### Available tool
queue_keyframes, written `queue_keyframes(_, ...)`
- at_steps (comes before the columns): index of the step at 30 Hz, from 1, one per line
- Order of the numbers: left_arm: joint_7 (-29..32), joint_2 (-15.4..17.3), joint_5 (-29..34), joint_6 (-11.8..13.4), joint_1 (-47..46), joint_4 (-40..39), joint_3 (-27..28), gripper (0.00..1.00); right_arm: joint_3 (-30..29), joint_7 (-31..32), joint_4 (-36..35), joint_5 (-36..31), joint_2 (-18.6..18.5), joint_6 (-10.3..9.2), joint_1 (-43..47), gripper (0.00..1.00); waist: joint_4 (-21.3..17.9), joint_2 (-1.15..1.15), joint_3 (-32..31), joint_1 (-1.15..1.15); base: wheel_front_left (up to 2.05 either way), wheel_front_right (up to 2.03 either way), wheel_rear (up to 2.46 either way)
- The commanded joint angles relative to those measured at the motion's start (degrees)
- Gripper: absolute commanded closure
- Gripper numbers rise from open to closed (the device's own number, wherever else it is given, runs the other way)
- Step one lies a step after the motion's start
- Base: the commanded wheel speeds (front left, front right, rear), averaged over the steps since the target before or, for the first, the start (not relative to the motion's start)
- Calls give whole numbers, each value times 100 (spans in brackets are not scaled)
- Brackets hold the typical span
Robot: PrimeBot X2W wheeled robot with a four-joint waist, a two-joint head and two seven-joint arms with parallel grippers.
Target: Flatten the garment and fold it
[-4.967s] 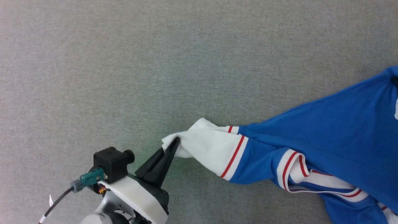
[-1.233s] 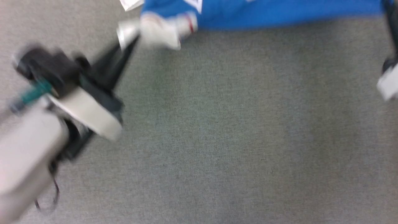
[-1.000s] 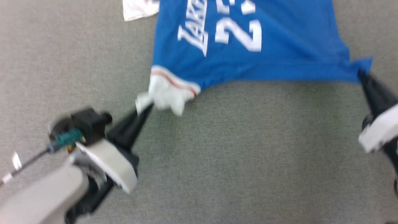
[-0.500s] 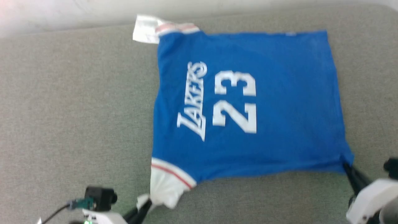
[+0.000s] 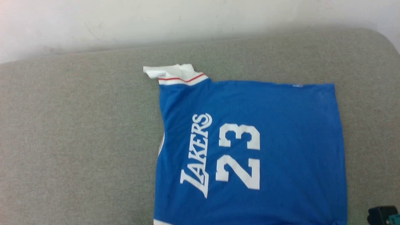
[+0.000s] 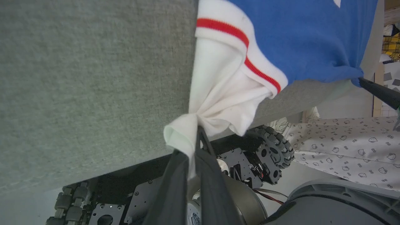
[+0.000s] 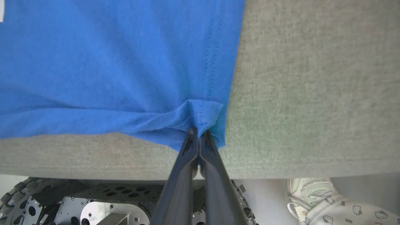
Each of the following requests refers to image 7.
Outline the metal robot wheeled base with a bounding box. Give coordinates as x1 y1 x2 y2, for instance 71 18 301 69
19 180 241 225

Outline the grey fabric sofa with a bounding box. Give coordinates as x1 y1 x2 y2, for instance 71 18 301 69
0 0 400 181

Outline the blue white basketball jersey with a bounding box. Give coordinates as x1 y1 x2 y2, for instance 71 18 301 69
0 0 246 152

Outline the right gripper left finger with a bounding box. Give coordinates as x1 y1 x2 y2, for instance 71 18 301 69
150 127 199 225

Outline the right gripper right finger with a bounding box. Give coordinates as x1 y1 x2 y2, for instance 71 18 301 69
199 129 251 225

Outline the grey roller omni wheel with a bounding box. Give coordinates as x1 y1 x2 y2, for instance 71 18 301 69
0 177 41 219

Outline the white cat-print baby garment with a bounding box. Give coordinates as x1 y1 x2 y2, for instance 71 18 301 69
287 177 400 225

